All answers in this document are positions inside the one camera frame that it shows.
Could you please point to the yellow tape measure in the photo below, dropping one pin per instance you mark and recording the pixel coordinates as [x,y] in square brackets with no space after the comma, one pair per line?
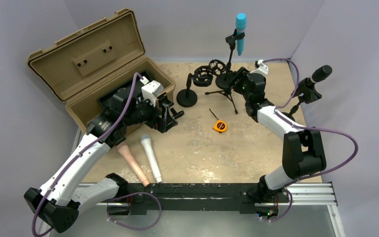
[220,126]

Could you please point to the black T-shaped adapter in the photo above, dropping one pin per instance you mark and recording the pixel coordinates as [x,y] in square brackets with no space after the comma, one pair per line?
[175,114]

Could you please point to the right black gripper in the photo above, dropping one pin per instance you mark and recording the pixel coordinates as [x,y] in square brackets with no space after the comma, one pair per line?
[238,77]

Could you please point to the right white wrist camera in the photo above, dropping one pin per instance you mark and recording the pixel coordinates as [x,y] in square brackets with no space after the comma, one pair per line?
[260,68]

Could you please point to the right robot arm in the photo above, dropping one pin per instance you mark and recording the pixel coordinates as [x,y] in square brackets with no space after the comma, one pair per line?
[303,151]

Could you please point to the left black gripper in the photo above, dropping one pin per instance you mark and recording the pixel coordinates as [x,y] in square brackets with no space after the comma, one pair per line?
[158,123]

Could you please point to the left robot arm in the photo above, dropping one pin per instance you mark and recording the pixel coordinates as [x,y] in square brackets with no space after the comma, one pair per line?
[57,202]

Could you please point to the black round-base shock-mount stand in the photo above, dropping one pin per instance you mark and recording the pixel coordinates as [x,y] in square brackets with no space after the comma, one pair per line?
[202,77]

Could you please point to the pink microphone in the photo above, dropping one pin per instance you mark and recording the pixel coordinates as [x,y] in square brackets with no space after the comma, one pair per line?
[124,150]

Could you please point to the black microphone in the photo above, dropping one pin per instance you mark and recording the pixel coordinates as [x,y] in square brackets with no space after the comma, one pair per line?
[321,74]

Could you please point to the white grey-headed microphone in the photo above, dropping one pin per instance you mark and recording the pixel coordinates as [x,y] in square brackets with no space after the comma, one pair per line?
[146,142]

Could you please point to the black tripod shock-mount stand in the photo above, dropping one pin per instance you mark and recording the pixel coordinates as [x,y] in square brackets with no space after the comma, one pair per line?
[220,70]

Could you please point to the black round-base clip stand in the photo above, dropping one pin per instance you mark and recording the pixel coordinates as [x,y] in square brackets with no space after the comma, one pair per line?
[230,42]

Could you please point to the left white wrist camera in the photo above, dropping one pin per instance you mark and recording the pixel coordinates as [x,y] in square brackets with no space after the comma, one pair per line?
[151,90]

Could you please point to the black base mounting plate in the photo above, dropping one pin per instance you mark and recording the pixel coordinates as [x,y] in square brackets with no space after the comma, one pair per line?
[245,198]

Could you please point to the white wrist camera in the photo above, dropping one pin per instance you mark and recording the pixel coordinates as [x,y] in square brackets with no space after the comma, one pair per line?
[151,90]
[260,68]

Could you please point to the blue microphone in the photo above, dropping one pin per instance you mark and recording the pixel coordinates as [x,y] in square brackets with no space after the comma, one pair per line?
[240,24]

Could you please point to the black right-side clip stand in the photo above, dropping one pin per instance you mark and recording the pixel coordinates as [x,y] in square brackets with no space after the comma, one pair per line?
[306,93]

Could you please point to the tan plastic tool case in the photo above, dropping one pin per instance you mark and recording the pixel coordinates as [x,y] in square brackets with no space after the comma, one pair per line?
[90,63]

